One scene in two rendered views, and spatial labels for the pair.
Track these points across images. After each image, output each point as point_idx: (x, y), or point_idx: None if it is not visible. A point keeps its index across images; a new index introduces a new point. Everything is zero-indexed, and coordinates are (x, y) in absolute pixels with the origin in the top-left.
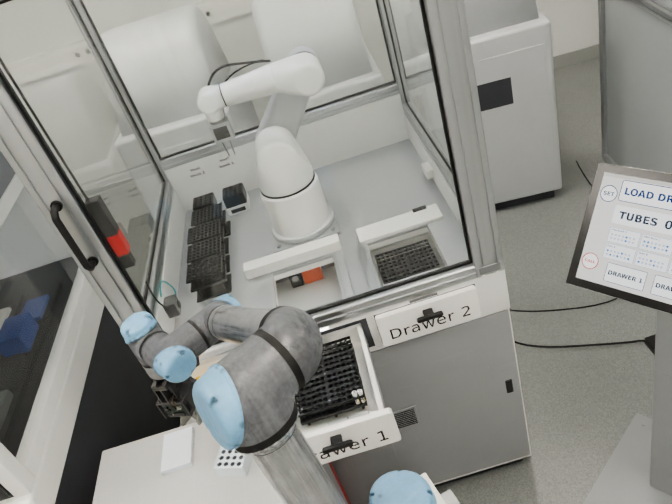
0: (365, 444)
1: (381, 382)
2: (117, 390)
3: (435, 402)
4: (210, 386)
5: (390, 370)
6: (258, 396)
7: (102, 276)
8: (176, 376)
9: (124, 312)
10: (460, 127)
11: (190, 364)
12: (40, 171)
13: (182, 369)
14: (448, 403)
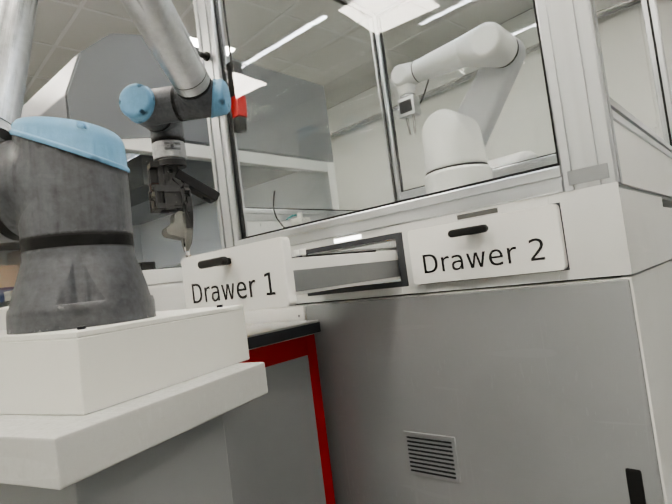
0: (251, 293)
1: (411, 361)
2: None
3: (487, 449)
4: None
5: (424, 342)
6: None
7: (215, 129)
8: (125, 104)
9: (219, 171)
10: None
11: (141, 101)
12: (206, 26)
13: (132, 100)
14: (509, 465)
